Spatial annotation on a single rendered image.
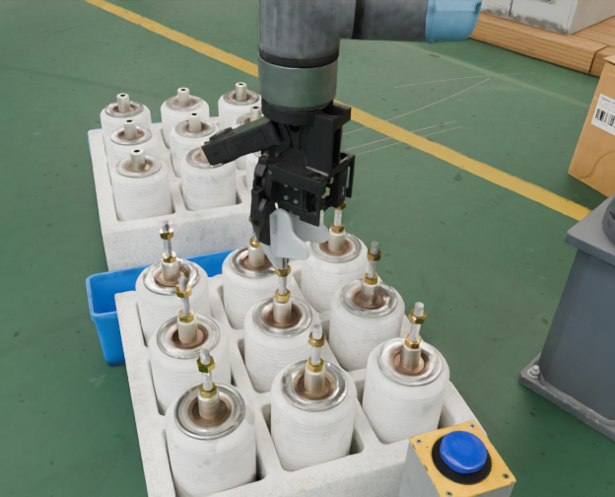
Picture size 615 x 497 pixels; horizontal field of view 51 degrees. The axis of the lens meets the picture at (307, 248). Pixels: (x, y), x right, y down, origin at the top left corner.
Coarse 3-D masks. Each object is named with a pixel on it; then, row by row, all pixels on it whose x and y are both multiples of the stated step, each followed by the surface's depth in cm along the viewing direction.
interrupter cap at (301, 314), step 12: (264, 300) 83; (300, 300) 83; (252, 312) 81; (264, 312) 82; (300, 312) 82; (264, 324) 80; (276, 324) 80; (288, 324) 80; (300, 324) 80; (276, 336) 78; (288, 336) 78
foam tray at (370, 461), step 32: (128, 320) 90; (224, 320) 91; (320, 320) 91; (128, 352) 85; (320, 352) 86; (448, 384) 83; (160, 416) 77; (256, 416) 77; (448, 416) 80; (160, 448) 73; (256, 448) 75; (352, 448) 80; (384, 448) 74; (160, 480) 70; (256, 480) 79; (288, 480) 71; (320, 480) 71; (352, 480) 72; (384, 480) 74
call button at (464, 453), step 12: (456, 432) 58; (468, 432) 58; (444, 444) 57; (456, 444) 57; (468, 444) 57; (480, 444) 57; (444, 456) 56; (456, 456) 56; (468, 456) 56; (480, 456) 56; (456, 468) 56; (468, 468) 55; (480, 468) 56
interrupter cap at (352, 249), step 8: (344, 240) 95; (352, 240) 95; (312, 248) 92; (320, 248) 93; (328, 248) 93; (344, 248) 93; (352, 248) 93; (360, 248) 93; (320, 256) 91; (328, 256) 91; (336, 256) 91; (344, 256) 91; (352, 256) 91
